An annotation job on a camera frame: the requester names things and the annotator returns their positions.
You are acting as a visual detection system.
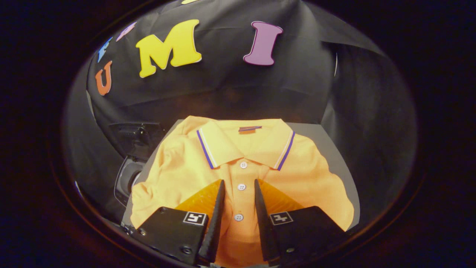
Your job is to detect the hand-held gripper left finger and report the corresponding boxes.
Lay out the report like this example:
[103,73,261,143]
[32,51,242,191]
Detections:
[132,179,226,266]

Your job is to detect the grey washing machine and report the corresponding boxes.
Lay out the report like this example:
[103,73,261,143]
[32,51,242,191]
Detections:
[113,156,146,207]

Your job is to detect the black backdrop cloth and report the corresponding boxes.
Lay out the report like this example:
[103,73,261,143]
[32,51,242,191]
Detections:
[63,0,417,224]

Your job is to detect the beige cabinet with dark frame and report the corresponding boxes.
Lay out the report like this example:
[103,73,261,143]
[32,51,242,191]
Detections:
[122,119,360,228]

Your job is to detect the dark washing machine lid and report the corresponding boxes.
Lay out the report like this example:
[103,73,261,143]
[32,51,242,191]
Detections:
[109,122,167,161]

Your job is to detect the orange polo shirt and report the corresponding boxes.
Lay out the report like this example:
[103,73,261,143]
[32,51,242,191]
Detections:
[130,115,354,268]

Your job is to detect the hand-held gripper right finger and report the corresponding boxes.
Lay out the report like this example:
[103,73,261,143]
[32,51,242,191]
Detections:
[254,179,350,267]

